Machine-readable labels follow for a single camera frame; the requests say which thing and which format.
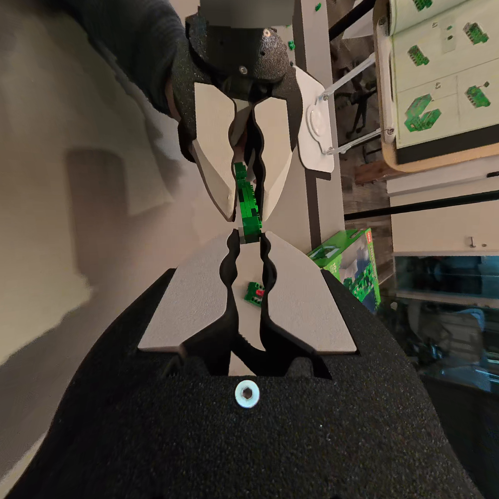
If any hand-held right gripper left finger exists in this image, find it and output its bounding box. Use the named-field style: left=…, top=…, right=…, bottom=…
left=138, top=229, right=240, bottom=353

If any green brick assembly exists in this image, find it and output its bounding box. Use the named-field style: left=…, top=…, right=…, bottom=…
left=234, top=162, right=264, bottom=245

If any black metal bar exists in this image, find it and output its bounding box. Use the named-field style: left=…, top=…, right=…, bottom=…
left=345, top=193, right=499, bottom=216

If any brick instruction booklet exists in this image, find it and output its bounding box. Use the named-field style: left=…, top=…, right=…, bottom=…
left=390, top=0, right=499, bottom=164

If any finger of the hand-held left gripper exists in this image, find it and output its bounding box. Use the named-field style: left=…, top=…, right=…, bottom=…
left=191, top=82, right=238, bottom=223
left=248, top=97, right=294, bottom=221

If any green and red brick model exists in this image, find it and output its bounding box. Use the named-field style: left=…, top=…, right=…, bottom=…
left=244, top=281, right=266, bottom=308

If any person's left forearm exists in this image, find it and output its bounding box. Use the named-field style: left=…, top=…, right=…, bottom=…
left=51, top=0, right=188, bottom=117

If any black office chair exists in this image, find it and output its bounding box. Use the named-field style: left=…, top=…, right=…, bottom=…
left=342, top=68, right=377, bottom=141

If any grey desk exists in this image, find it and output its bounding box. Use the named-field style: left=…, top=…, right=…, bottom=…
left=228, top=0, right=345, bottom=377

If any person's left hand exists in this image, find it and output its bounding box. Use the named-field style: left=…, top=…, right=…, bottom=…
left=165, top=80, right=184, bottom=121

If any book stand with white base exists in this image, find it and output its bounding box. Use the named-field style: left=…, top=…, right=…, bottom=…
left=297, top=0, right=499, bottom=174

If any white table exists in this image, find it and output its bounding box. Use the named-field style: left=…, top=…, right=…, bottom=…
left=387, top=156, right=499, bottom=254

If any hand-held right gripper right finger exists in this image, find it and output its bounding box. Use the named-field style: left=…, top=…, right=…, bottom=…
left=260, top=232, right=357, bottom=354

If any green toy box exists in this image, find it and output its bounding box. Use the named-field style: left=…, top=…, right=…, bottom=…
left=308, top=228, right=382, bottom=314

